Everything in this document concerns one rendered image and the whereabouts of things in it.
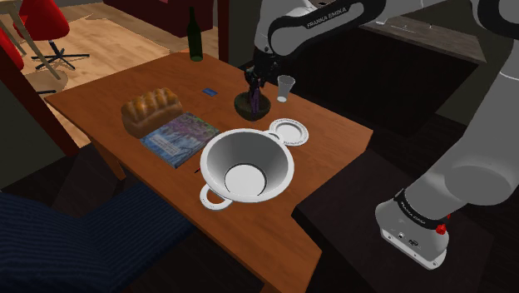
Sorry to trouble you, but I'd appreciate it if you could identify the dark blue upholstered seat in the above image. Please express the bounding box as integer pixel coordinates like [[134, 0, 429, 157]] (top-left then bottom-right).
[[0, 181, 199, 293]]

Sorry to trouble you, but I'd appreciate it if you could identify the dark purple slender figure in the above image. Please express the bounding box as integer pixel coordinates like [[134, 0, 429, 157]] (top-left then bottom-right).
[[245, 67, 264, 122]]

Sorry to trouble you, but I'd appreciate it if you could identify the brown wooden table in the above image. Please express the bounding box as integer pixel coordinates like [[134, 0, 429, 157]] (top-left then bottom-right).
[[44, 51, 374, 293]]

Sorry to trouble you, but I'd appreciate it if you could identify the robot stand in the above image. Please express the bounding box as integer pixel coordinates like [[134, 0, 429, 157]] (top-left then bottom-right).
[[292, 147, 519, 293]]

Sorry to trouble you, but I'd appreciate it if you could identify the large white two-handled pot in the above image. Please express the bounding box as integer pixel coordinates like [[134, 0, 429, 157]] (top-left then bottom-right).
[[198, 127, 296, 211]]

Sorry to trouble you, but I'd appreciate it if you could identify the dark green glass bottle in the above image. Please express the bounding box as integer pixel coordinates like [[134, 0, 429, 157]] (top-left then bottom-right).
[[186, 6, 204, 62]]

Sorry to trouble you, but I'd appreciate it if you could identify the small white plate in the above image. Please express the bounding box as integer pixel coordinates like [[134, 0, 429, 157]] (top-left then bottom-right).
[[269, 117, 310, 147]]

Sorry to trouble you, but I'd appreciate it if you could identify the dark round bowl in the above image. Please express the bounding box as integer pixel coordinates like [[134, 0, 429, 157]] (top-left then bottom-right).
[[233, 91, 272, 121]]

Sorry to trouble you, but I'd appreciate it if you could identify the dark red cabinet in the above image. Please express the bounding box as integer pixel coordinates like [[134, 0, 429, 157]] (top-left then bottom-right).
[[102, 0, 215, 39]]

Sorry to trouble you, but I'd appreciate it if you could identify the clear drinking glass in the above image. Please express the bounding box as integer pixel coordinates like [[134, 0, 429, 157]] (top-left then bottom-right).
[[276, 74, 296, 103]]

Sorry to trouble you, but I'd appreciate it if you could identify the brown bread loaf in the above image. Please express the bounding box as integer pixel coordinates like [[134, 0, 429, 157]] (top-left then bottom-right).
[[121, 87, 185, 140]]

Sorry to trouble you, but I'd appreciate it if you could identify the red swivel chair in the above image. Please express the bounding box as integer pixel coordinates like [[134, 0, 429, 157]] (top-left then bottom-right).
[[12, 0, 91, 72]]

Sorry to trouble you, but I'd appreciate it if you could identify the blue purple picture book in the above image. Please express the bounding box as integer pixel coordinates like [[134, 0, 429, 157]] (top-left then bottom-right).
[[139, 112, 220, 170]]

